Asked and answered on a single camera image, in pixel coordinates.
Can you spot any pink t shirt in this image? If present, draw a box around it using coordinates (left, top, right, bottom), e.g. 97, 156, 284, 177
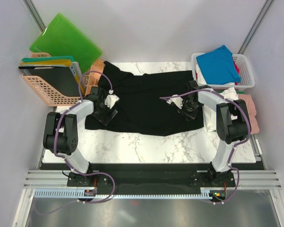
238, 94, 259, 134

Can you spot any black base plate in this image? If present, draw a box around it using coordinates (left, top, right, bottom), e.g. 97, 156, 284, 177
67, 164, 236, 194

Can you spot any black folder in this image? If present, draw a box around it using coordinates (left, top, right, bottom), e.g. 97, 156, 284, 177
18, 66, 79, 97

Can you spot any orange compartment organizer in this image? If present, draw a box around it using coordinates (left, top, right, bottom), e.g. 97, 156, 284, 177
84, 59, 105, 95

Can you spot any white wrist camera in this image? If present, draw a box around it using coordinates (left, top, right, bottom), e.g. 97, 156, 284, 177
167, 95, 183, 109
104, 90, 120, 109

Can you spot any green plastic board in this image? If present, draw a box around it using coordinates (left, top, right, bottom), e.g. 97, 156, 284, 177
29, 13, 102, 73

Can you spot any blue folded t shirt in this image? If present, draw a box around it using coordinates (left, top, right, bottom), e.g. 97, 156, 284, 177
196, 45, 241, 85

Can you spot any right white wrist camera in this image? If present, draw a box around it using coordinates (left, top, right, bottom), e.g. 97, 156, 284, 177
167, 95, 183, 109

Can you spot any teal folder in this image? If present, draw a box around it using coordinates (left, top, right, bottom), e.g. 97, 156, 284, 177
22, 56, 75, 63

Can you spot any white crumpled t shirt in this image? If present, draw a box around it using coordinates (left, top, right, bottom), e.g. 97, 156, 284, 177
203, 87, 239, 132

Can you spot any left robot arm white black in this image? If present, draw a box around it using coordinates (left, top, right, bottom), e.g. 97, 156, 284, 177
43, 87, 120, 186

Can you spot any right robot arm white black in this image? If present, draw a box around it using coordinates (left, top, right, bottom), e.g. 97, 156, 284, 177
176, 80, 251, 186

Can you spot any white laundry basket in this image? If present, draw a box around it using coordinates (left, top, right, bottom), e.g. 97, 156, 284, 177
191, 52, 256, 92

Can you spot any red garment in basket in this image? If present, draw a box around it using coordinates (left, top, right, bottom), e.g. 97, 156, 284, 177
233, 60, 240, 85

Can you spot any orange file basket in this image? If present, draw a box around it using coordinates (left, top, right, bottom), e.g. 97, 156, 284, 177
22, 52, 86, 107

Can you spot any white slotted cable duct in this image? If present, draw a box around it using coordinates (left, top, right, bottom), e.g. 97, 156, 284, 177
34, 189, 212, 200

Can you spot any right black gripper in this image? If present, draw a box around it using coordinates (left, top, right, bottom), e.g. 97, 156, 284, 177
177, 100, 201, 121

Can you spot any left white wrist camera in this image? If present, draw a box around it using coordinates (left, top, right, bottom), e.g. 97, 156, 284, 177
104, 90, 120, 109

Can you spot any black t shirt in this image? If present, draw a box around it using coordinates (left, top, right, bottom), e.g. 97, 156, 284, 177
85, 61, 204, 136

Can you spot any yellow folder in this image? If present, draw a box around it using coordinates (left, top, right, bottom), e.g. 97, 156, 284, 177
20, 60, 86, 93

